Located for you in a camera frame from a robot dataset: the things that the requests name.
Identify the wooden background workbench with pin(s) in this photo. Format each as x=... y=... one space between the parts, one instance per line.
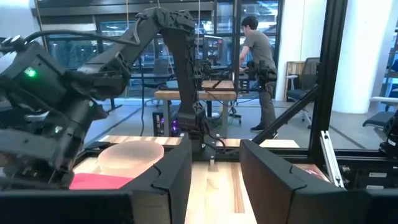
x=217 y=93

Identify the person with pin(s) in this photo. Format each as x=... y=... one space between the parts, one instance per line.
x=261 y=56

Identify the black office chair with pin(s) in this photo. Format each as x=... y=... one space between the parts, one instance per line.
x=306 y=84

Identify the wooden board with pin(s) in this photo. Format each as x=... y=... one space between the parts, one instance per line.
x=293 y=77

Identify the purple-lit computer tower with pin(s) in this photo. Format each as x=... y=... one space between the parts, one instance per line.
x=161 y=123

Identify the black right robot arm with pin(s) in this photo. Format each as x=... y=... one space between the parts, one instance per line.
x=180 y=62

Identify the orange red ramen packet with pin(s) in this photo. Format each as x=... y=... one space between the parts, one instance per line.
x=314 y=172

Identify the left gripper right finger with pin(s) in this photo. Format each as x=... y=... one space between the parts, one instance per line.
x=311 y=208

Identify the white pillar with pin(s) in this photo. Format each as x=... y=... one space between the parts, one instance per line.
x=363 y=56

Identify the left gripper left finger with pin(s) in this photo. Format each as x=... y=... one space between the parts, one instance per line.
x=93 y=208

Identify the red plastic bin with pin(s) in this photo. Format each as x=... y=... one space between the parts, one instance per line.
x=96 y=182

